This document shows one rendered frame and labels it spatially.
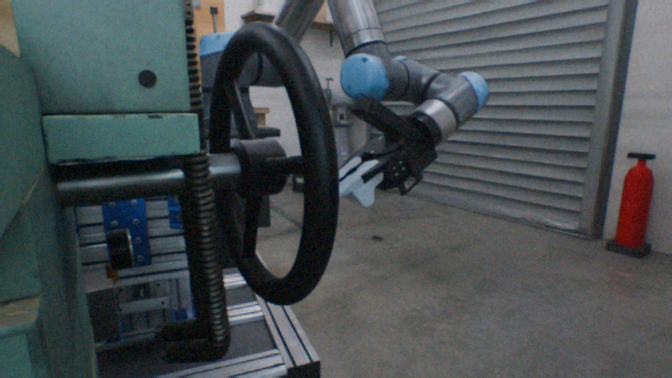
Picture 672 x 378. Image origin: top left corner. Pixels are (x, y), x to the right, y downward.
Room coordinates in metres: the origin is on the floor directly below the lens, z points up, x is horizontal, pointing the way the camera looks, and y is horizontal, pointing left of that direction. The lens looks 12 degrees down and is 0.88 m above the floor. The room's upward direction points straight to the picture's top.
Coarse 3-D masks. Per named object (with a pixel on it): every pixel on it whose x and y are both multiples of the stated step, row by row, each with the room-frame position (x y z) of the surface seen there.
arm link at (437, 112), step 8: (424, 104) 0.69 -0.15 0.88; (432, 104) 0.67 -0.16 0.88; (440, 104) 0.67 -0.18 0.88; (416, 112) 0.68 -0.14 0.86; (424, 112) 0.66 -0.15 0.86; (432, 112) 0.66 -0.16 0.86; (440, 112) 0.66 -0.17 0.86; (448, 112) 0.67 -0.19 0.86; (432, 120) 0.65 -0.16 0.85; (440, 120) 0.65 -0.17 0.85; (448, 120) 0.66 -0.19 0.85; (440, 128) 0.65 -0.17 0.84; (448, 128) 0.66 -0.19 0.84; (440, 136) 0.66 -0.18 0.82; (448, 136) 0.68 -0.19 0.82
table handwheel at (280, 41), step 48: (240, 48) 0.41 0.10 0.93; (288, 48) 0.33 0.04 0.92; (240, 96) 0.45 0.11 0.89; (288, 96) 0.32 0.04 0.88; (240, 144) 0.39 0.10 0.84; (96, 192) 0.31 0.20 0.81; (144, 192) 0.33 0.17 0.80; (240, 192) 0.39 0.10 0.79; (336, 192) 0.29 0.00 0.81; (240, 240) 0.46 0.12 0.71; (288, 288) 0.32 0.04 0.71
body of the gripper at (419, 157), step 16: (432, 128) 0.65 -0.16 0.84; (368, 144) 0.65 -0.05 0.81; (384, 144) 0.63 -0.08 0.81; (400, 144) 0.61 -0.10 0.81; (416, 144) 0.65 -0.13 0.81; (432, 144) 0.66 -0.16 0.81; (368, 160) 0.63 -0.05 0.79; (400, 160) 0.62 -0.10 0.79; (416, 160) 0.63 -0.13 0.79; (432, 160) 0.67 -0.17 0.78; (384, 176) 0.63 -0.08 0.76; (400, 176) 0.62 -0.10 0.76; (416, 176) 0.63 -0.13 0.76; (400, 192) 0.61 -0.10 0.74
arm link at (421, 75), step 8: (400, 56) 0.80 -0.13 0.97; (408, 64) 0.73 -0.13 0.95; (416, 64) 0.76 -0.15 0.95; (416, 72) 0.73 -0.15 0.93; (424, 72) 0.75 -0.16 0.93; (432, 72) 0.74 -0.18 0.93; (416, 80) 0.73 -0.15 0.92; (424, 80) 0.74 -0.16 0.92; (432, 80) 0.73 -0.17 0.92; (408, 88) 0.71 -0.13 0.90; (416, 88) 0.73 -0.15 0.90; (424, 88) 0.73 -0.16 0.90; (408, 96) 0.73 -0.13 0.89; (416, 96) 0.74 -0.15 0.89; (424, 96) 0.73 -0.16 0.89; (416, 104) 0.76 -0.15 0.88
